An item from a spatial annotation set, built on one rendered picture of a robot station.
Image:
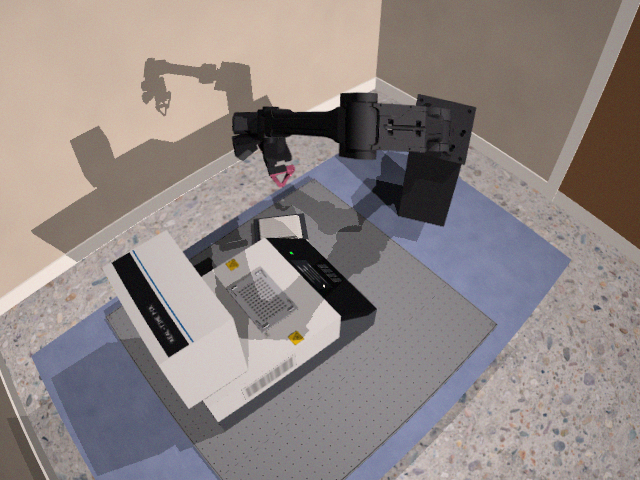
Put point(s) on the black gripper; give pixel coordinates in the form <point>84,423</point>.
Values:
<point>283,154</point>

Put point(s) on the black and white benchtop lab instrument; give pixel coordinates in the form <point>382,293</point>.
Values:
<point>292,310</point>

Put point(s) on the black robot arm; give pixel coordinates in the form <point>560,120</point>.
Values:
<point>365,125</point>

